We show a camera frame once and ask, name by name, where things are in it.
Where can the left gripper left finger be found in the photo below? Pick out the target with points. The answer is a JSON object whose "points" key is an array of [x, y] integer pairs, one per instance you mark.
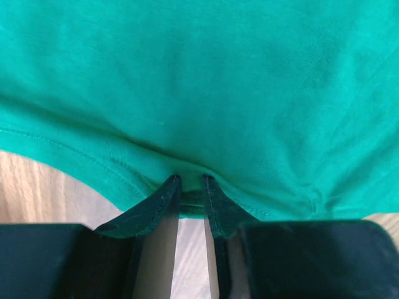
{"points": [[145, 217]]}

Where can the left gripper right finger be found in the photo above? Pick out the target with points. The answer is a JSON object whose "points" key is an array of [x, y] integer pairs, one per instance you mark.
{"points": [[224, 215]]}

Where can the green t shirt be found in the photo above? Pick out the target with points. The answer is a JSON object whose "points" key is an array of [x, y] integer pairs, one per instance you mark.
{"points": [[292, 106]]}

